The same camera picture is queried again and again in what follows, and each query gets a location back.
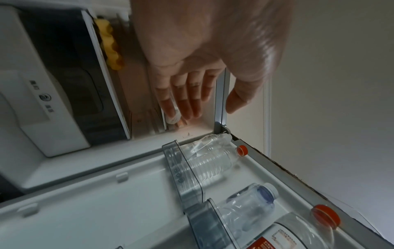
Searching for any large red-labelled bottle orange cap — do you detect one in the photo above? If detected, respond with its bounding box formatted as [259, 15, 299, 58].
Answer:
[245, 204, 341, 249]

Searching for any white fridge control housing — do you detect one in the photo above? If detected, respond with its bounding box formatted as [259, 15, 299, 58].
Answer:
[0, 7, 93, 159]

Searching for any yellow bumpy plastic tray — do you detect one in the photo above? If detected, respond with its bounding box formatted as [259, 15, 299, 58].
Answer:
[93, 18, 126, 71]

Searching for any dark translucent fridge drawer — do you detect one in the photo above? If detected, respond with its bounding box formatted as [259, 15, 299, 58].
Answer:
[18, 9, 131, 144]

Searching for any small white plastic bottle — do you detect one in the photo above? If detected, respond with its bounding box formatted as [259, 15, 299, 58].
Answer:
[165, 90, 183, 125]

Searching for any ribbed clear bottle orange cap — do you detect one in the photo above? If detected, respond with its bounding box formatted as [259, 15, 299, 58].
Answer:
[185, 145, 249, 188]

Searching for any white refrigerator door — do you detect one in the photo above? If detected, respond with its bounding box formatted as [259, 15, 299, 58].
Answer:
[0, 131, 394, 249]

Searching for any person's left hand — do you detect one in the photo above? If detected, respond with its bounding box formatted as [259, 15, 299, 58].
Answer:
[129, 0, 296, 120]

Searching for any clear bottle with white cap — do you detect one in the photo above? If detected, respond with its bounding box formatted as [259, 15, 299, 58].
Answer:
[215, 182, 279, 245]

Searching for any clear door bin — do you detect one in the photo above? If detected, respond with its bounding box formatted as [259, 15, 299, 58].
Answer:
[162, 139, 206, 210]
[186, 198, 245, 249]

